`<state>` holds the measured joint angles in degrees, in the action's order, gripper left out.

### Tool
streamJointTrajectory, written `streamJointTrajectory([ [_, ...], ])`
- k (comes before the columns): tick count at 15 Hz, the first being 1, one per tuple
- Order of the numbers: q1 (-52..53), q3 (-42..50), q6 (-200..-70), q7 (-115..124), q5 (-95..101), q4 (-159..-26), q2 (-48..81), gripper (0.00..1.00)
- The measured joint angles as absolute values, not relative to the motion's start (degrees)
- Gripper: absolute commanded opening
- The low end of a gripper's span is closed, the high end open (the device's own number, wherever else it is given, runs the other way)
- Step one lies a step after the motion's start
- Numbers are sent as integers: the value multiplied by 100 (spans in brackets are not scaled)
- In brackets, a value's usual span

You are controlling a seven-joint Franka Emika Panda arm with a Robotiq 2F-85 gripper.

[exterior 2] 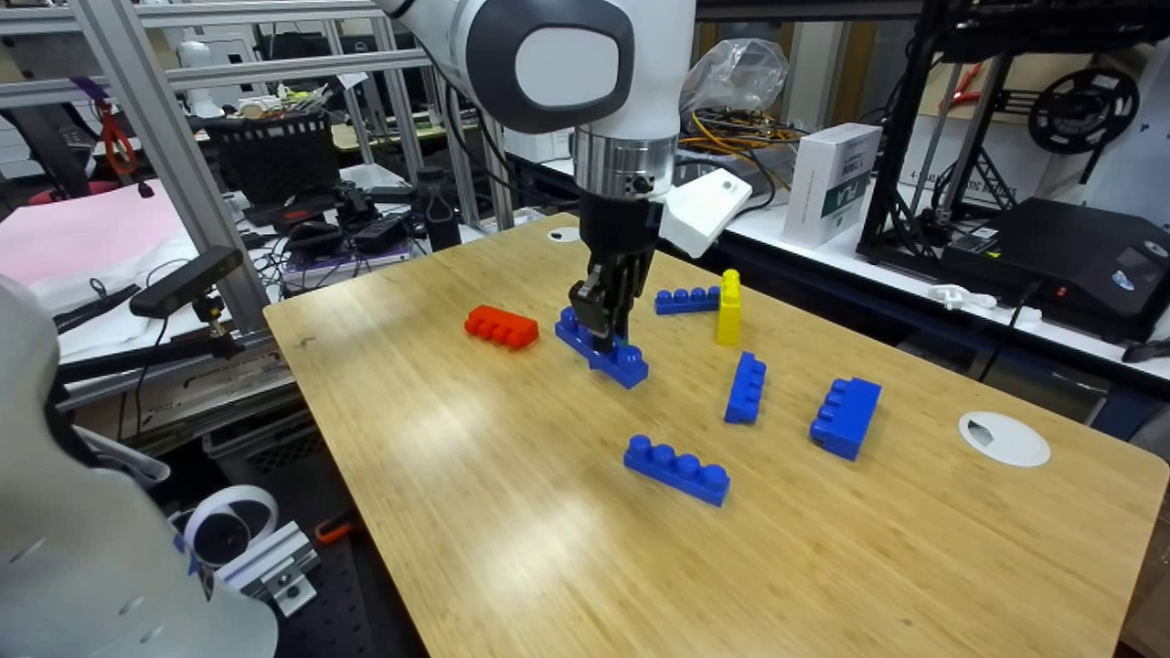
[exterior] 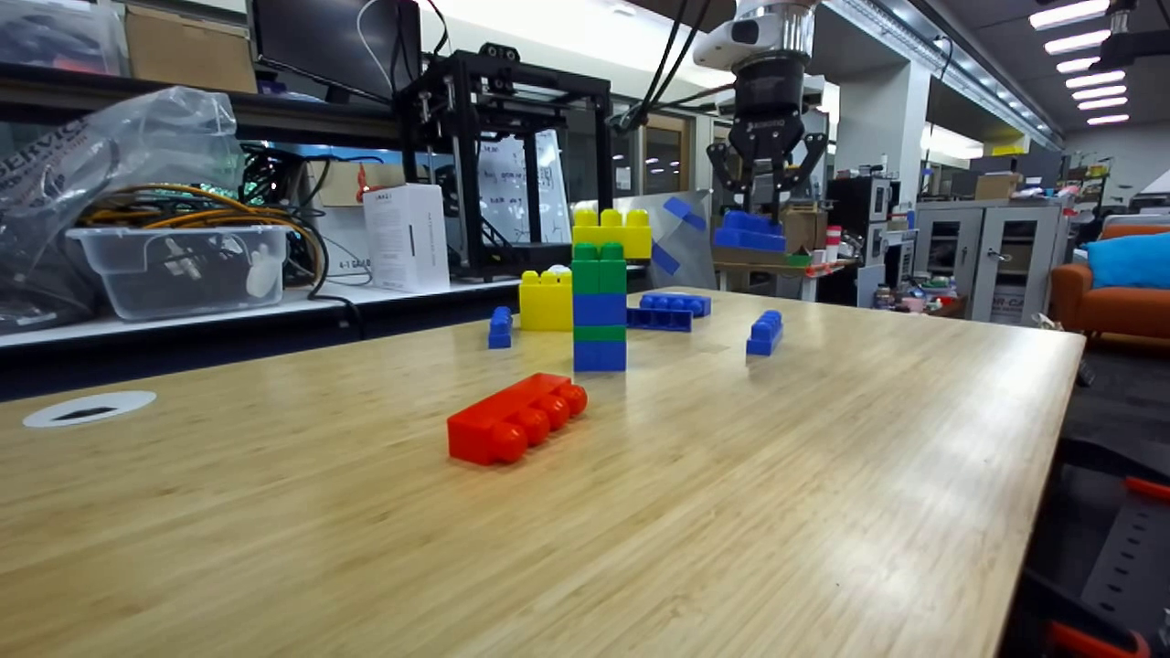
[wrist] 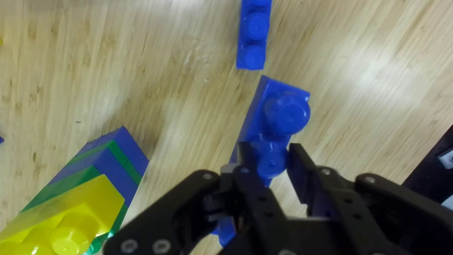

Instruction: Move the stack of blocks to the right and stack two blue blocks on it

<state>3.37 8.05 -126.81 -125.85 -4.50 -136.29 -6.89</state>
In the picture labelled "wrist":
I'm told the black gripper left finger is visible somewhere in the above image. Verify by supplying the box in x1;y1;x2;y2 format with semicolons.
102;140;303;255

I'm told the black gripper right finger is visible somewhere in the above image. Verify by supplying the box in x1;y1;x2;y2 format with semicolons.
286;141;453;255

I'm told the thin green toy block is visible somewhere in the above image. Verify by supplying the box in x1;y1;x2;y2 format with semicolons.
66;138;145;187

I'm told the blue square toy block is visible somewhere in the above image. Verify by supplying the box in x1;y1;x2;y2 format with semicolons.
77;124;150;180
49;147;142;209

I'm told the yellow three-stud toy block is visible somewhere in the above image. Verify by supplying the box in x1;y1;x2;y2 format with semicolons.
0;172;128;255

